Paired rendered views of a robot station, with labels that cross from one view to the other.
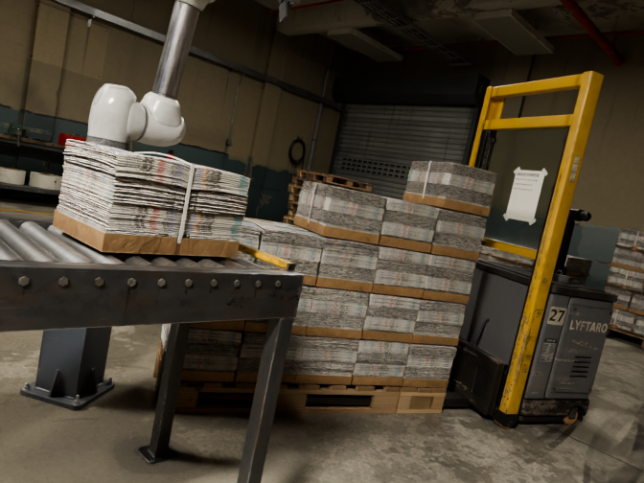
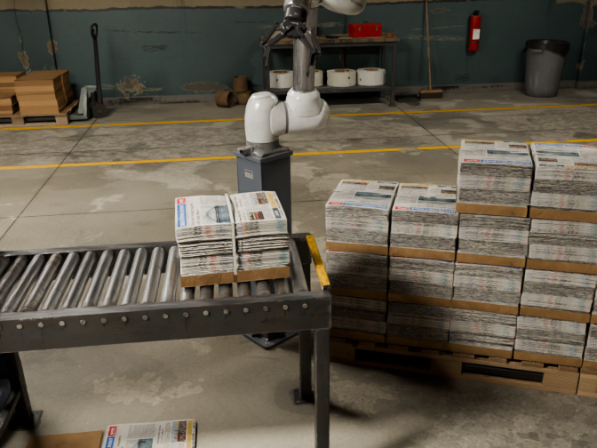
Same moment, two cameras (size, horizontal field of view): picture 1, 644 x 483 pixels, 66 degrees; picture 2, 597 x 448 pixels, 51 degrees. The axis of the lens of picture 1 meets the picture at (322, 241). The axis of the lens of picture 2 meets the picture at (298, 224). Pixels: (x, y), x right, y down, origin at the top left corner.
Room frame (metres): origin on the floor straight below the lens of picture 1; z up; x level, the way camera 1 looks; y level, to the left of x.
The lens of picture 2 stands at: (-0.15, -1.05, 1.82)
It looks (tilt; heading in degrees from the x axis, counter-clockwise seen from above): 22 degrees down; 39
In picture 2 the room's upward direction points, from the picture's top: 1 degrees counter-clockwise
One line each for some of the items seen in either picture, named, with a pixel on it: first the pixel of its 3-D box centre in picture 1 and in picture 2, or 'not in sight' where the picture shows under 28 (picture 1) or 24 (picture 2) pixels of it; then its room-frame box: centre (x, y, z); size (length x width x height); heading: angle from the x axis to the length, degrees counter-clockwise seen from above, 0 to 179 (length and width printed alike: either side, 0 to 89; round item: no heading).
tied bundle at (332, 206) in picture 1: (337, 211); (491, 176); (2.42, -0.05, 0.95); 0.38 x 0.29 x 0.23; 25
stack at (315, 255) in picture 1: (293, 313); (453, 281); (2.37, 0.06, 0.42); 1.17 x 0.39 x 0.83; 114
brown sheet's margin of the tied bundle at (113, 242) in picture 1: (108, 231); (202, 261); (1.22, 0.52, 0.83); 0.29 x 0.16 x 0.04; 49
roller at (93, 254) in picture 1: (83, 251); (189, 276); (1.19, 0.56, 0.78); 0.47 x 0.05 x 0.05; 45
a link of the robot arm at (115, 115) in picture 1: (115, 113); (264, 116); (2.01, 0.91, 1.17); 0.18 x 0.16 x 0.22; 143
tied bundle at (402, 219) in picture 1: (390, 220); (564, 180); (2.55, -0.32, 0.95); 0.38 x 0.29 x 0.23; 23
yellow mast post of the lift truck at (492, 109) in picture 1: (464, 228); not in sight; (3.15, -0.86, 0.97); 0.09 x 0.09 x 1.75; 24
